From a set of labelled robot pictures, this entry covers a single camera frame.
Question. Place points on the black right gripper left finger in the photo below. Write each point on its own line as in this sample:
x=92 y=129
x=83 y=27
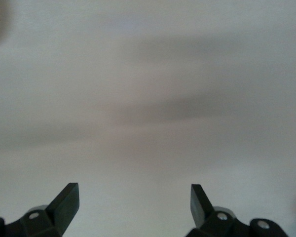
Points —
x=61 y=207

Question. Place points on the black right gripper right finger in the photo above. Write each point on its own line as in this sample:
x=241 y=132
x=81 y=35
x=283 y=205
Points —
x=199 y=207

